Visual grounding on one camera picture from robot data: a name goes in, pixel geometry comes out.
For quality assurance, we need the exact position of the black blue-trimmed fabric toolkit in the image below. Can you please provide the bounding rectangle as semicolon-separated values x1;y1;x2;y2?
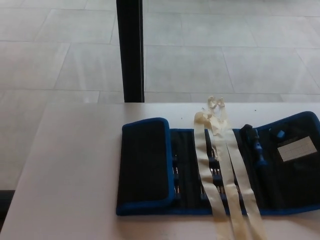
115;110;320;216

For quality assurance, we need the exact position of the wide beige tape strip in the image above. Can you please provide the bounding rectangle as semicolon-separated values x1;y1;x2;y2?
193;111;232;240

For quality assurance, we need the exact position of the narrow beige tape strip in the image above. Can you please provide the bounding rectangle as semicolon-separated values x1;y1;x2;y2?
216;96;268;240

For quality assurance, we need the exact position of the white label card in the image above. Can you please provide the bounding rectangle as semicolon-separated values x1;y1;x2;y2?
276;136;315;161

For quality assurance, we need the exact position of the black vertical post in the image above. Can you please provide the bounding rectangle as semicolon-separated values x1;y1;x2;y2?
116;0;146;104

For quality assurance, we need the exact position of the blue screwdriver handle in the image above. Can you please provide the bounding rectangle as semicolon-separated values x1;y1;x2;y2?
240;123;269;169

